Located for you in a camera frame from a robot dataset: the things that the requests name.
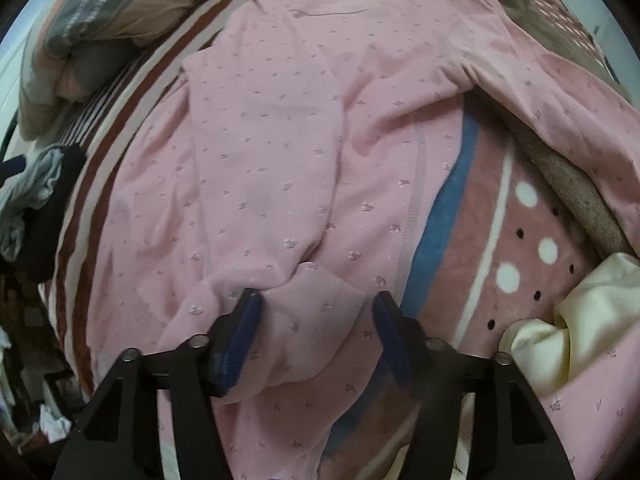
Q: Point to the cream cloth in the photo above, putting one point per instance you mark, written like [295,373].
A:
[600,310]

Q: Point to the black cloth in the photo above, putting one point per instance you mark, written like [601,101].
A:
[55,215]

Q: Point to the printed striped blanket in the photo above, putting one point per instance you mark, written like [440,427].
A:
[480,240]

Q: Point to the taupe fleece cloth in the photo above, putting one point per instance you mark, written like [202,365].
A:
[570,180]

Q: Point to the pink dotted top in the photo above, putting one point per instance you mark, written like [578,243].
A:
[280,150]

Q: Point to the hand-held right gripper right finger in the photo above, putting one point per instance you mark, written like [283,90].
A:
[387,330]

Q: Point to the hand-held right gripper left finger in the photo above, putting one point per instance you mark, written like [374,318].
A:
[240,340]

